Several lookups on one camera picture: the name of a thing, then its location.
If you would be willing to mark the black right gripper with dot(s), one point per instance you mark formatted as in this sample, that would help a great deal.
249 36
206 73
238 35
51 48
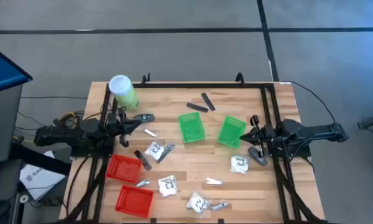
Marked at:
268 135

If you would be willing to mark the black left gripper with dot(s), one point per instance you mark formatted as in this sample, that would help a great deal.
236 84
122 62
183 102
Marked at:
115 127

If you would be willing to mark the black oblong device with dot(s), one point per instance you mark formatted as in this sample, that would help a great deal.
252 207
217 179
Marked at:
257 156
146 117

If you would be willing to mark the green plastic basket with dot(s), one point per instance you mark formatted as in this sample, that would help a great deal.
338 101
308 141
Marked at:
231 132
191 127

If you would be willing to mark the clear vanity pack bag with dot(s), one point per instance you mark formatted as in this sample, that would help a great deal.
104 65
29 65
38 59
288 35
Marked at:
153 151
198 203
239 165
168 186

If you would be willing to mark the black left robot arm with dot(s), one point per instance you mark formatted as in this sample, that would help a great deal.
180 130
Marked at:
65 137

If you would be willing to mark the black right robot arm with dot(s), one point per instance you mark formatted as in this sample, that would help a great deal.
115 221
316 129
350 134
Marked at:
314 130

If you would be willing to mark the green disinfecting wipes canister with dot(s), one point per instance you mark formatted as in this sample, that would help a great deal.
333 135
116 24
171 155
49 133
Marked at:
126 96

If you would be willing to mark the red plastic basket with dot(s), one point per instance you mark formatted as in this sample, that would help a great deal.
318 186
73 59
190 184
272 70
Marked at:
133 201
124 169

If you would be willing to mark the black flat bar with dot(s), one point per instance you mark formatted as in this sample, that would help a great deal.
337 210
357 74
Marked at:
40 160

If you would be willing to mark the white printed paper box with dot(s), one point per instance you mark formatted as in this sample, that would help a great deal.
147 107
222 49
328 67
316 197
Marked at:
38 182

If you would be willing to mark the grey cabinet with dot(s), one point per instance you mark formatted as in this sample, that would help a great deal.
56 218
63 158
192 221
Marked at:
3 124

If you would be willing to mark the white tape roll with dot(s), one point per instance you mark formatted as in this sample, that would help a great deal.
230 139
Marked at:
21 199

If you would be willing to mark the blue screen monitor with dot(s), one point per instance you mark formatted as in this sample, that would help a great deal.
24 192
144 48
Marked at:
3 71

